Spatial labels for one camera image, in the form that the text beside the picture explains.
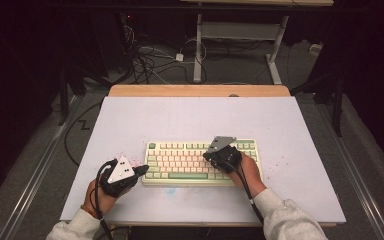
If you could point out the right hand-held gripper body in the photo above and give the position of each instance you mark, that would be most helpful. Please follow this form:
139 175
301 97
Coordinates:
225 156

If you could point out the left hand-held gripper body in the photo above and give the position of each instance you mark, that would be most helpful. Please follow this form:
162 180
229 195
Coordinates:
121 175

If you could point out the green and cream mechanical keyboard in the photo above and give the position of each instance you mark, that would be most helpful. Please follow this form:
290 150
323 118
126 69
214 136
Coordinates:
180 160

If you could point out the person's right hand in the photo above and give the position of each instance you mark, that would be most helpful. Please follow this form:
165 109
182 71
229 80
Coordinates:
250 176

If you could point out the person's left hand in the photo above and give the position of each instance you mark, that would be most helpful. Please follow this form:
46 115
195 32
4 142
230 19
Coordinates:
103 201

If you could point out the white table board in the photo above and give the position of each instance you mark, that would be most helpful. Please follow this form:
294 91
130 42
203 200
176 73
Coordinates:
196 120

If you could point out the black metal stand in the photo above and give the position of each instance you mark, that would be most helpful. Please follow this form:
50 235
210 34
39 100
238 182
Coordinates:
62 100
338 106

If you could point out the white power adapter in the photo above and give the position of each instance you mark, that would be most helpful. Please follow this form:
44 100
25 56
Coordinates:
179 57

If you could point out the metal floor rail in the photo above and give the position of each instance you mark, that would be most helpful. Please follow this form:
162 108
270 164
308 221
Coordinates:
353 173
36 180

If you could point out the white metal desk frame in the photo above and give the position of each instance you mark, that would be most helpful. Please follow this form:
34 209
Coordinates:
240 31

